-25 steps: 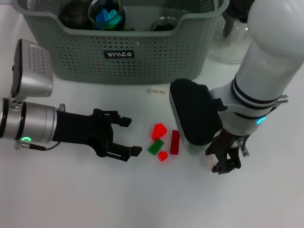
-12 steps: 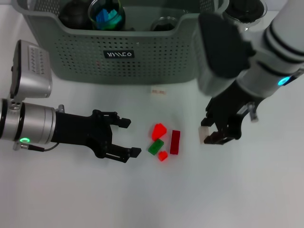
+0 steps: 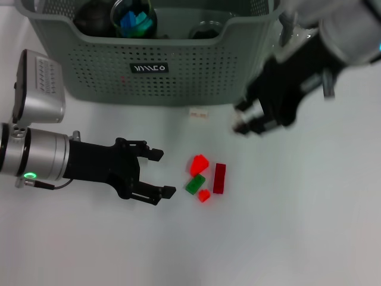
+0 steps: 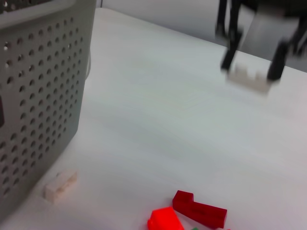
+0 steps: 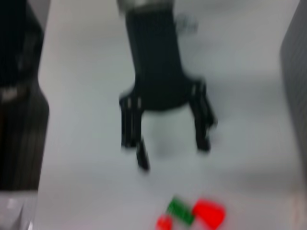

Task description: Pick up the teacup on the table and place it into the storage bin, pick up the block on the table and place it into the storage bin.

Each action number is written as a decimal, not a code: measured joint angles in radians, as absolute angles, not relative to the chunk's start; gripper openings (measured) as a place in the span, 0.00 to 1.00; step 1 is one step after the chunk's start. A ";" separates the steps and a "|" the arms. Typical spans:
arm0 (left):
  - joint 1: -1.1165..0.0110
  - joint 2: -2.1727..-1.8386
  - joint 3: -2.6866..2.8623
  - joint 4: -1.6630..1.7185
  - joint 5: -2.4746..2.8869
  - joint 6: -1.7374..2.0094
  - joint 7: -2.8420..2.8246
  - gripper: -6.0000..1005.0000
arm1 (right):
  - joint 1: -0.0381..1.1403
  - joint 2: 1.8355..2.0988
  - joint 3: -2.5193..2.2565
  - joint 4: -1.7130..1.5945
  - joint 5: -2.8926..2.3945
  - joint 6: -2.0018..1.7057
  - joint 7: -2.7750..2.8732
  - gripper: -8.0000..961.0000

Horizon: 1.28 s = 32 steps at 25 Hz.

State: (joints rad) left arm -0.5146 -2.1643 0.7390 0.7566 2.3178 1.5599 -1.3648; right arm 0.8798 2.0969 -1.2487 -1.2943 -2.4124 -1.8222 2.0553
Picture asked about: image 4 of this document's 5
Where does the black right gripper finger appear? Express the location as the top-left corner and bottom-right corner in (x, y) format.
(267, 31), (307, 81)
(215, 0), (243, 71)

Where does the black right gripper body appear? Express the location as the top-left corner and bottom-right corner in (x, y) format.
(236, 0), (307, 17)

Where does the white two-stud plate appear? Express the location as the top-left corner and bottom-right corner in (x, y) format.
(226, 62), (276, 94)

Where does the grey-green perforated storage bin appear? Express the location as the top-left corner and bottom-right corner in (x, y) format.
(0, 0), (96, 223)

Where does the dark red long brick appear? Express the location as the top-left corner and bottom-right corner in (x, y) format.
(172, 190), (228, 228)

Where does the red-orange sloped brick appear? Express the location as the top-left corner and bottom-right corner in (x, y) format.
(147, 207), (185, 230)

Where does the white building brick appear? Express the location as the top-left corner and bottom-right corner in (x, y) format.
(44, 170), (78, 204)

